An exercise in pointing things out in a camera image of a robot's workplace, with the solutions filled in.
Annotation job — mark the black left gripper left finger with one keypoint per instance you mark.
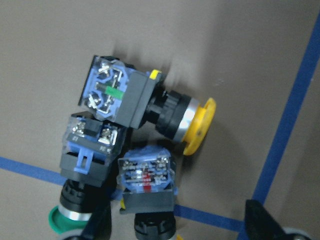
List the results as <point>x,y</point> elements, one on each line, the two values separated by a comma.
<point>99,226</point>

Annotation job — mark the yellow push button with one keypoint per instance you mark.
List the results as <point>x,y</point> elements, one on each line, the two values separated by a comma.
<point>147,178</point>
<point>116,91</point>

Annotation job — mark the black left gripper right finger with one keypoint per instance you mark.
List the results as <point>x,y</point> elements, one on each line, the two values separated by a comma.
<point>259,224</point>

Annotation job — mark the green push button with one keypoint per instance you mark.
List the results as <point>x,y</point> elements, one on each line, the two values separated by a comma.
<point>88,162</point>

